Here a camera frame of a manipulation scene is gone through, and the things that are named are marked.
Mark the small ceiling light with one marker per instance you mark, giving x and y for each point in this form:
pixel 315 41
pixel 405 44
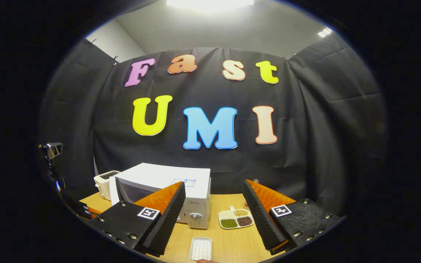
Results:
pixel 325 32

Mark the white microwave oven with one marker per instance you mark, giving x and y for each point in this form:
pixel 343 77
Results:
pixel 166 173

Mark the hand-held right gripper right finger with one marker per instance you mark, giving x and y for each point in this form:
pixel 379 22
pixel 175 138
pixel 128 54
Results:
pixel 260 215

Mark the large ceiling light panel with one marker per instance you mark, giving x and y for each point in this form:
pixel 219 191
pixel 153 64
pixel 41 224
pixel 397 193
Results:
pixel 210 3

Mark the white divided dish with beans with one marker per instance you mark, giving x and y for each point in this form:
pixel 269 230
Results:
pixel 236 218

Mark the black backdrop cloth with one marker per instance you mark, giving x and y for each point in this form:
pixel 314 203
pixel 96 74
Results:
pixel 305 128

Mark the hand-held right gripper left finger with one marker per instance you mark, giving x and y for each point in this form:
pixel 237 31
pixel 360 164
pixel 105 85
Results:
pixel 166 219

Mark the small white rectangular plate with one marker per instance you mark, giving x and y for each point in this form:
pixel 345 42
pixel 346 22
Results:
pixel 200 248

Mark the white toaster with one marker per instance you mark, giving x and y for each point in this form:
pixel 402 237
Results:
pixel 102 184

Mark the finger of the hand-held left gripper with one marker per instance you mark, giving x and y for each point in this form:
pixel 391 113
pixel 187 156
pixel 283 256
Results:
pixel 86 211

